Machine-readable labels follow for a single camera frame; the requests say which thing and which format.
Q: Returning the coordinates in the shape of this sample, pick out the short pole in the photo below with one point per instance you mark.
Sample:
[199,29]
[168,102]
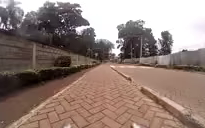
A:
[131,51]

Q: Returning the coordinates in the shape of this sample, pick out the red brick path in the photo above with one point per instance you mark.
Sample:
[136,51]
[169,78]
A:
[100,100]

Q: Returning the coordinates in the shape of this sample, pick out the dark green bush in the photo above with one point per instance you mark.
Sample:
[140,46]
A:
[62,61]

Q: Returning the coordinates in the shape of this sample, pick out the clump of dark trees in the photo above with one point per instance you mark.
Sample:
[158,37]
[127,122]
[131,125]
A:
[133,36]

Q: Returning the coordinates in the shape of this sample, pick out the tall pole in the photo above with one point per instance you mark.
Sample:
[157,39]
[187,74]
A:
[141,46]

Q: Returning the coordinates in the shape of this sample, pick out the slim dark tree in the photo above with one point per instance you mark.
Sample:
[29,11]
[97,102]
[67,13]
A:
[165,41]

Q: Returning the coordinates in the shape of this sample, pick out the robot's own part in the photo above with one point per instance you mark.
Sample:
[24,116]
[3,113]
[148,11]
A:
[135,126]
[67,126]

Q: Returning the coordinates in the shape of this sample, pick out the grey concrete kerb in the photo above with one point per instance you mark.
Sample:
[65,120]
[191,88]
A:
[163,101]

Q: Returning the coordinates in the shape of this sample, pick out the low green hedge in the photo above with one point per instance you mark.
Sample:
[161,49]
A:
[30,76]

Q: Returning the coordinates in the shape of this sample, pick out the grey asphalt road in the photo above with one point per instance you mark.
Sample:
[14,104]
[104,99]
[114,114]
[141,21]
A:
[183,83]

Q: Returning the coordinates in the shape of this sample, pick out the red dirt strip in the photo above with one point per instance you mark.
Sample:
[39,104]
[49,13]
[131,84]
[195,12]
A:
[23,100]

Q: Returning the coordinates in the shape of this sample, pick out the green roadside verge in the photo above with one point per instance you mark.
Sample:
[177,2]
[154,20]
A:
[190,68]

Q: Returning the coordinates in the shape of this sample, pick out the pale boundary wall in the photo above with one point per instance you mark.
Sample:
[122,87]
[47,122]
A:
[190,57]

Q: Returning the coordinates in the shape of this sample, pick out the grey concrete wall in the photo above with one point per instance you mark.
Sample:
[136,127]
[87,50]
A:
[10,53]

